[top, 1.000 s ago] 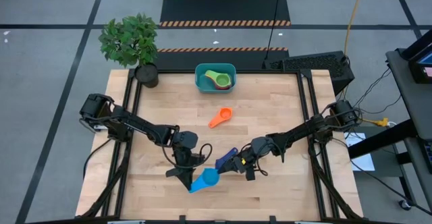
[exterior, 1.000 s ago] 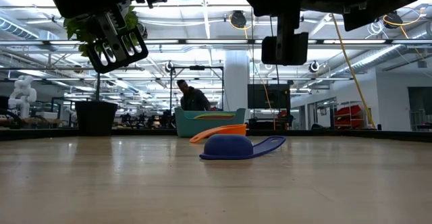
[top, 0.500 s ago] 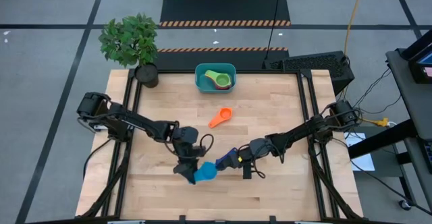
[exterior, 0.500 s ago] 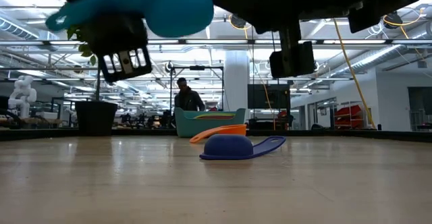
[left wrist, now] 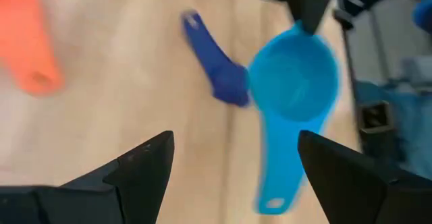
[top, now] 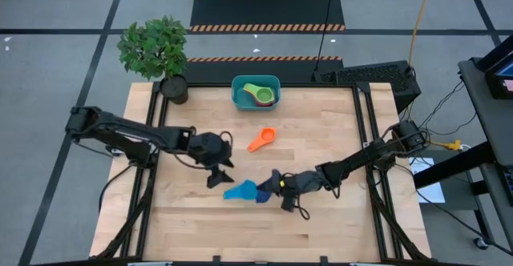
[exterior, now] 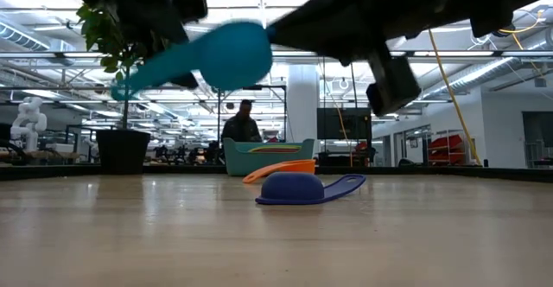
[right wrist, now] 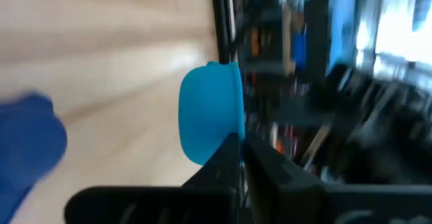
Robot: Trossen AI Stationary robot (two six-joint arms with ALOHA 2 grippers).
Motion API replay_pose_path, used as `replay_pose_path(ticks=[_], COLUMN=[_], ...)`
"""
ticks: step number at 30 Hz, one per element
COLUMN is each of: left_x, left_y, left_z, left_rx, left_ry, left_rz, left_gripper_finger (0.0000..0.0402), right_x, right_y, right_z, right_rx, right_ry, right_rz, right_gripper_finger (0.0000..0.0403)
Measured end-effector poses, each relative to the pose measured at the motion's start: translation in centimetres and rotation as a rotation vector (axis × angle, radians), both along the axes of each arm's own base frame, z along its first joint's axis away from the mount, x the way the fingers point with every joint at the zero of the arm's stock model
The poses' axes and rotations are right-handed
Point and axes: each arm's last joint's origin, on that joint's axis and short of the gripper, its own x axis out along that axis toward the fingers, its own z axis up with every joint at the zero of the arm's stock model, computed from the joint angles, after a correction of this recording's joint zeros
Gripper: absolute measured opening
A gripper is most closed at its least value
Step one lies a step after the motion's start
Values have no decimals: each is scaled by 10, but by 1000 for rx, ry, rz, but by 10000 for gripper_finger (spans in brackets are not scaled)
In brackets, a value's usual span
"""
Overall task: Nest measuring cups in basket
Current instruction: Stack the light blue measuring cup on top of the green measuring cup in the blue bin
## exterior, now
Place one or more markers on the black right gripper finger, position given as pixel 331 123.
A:
pixel 319 27

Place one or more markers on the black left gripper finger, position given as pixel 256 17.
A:
pixel 183 81

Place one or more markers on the teal measuring cup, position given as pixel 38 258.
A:
pixel 233 55

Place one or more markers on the orange measuring cup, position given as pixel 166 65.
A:
pixel 298 166

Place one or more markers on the purple measuring cup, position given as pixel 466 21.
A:
pixel 294 187

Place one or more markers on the teal plastic basket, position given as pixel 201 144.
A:
pixel 268 163

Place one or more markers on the green leafy potted tree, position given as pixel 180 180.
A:
pixel 97 32

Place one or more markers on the person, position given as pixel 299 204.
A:
pixel 242 127

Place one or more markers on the white building pillar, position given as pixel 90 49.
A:
pixel 302 105

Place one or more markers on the black monitor screen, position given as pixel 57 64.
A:
pixel 343 123

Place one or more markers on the red storage bin shelf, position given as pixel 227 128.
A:
pixel 447 142

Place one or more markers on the white robot figure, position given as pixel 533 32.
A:
pixel 28 123

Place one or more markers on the black metal frame rig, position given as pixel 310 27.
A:
pixel 218 118

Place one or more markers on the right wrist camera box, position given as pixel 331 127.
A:
pixel 393 88

